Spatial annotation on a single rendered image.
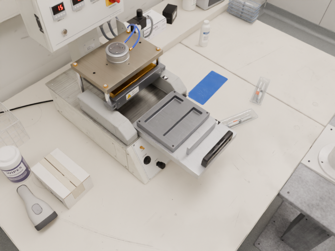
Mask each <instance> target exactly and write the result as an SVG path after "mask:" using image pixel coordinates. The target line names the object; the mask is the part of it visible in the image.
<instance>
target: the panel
mask: <svg viewBox="0 0 335 251"><path fill-rule="evenodd" d="M132 148H133V150H134V152H135V154H136V156H137V158H138V160H139V162H140V164H141V166H142V168H143V171H144V173H145V175H146V177H147V179H148V181H150V180H151V179H152V178H153V177H154V176H155V175H156V174H157V173H158V172H159V171H160V170H161V169H160V168H159V167H158V166H156V164H157V162H158V161H159V162H163V163H165V164H167V163H168V162H169V161H170V160H171V159H169V158H168V157H167V156H165V155H164V154H163V153H161V152H160V151H159V150H158V149H156V148H155V147H154V146H152V145H151V144H150V143H148V142H147V141H146V140H144V139H143V138H142V137H140V138H139V139H138V140H137V141H136V142H134V143H133V144H132ZM146 157H150V158H151V162H150V163H149V164H145V158H146Z"/></svg>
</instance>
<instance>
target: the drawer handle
mask: <svg viewBox="0 0 335 251"><path fill-rule="evenodd" d="M232 137H233V132H232V131H230V130H229V131H228V132H227V133H226V134H225V135H224V136H223V137H222V138H221V139H220V140H219V141H218V142H217V144H216V145H215V146H214V147H213V148H212V149H211V150H210V151H209V152H208V153H207V154H206V155H205V156H204V158H203V159H202V161H201V165H202V166H204V167H205V168H206V167H207V166H208V163H209V161H210V160H212V159H213V157H214V156H215V155H216V154H217V153H218V152H219V151H220V150H221V149H222V148H223V146H224V145H225V144H226V143H227V142H228V141H231V140H232Z"/></svg>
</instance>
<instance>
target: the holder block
mask: <svg viewBox="0 0 335 251"><path fill-rule="evenodd" d="M209 115H210V113H209V112H208V111H206V110H205V109H203V108H202V107H200V106H198V105H197V104H195V103H194V102H192V101H191V100H189V99H187V98H186V97H184V96H183V95H181V94H180V93H178V92H177V91H175V90H173V91H172V92H171V93H170V94H169V95H167V96H166V97H165V98H164V99H163V100H161V101H160V102H159V103H158V104H157V105H155V106H154V107H153V108H152V109H151V110H149V111H148V112H147V113H146V114H145V115H144V116H142V117H141V118H140V119H139V120H138V121H137V126H138V127H139V128H140V129H142V130H143V131H144V132H146V133H147V134H149V135H150V136H151V137H153V138H154V139H155V140H157V141H158V142H159V143H161V144H162V145H163V146H165V147H166V148H167V149H169V150H170V151H171V152H173V153H174V152H175V151H176V150H177V149H178V148H179V147H180V146H181V145H182V144H183V143H184V142H185V141H186V140H187V139H188V138H189V137H190V136H191V135H192V134H193V133H194V132H195V131H196V130H197V129H198V128H199V127H200V126H201V125H202V124H203V123H204V122H205V121H206V120H207V119H208V118H209Z"/></svg>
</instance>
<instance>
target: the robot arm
mask: <svg viewBox="0 0 335 251"><path fill-rule="evenodd" d="M318 162H319V165H320V167H321V169H322V170H323V172H324V173H325V174H326V175H327V176H329V177H330V178H331V179H333V180H335V143H330V144H327V145H325V146H324V147H323V148H322V149H321V150H320V152H319V154H318Z"/></svg>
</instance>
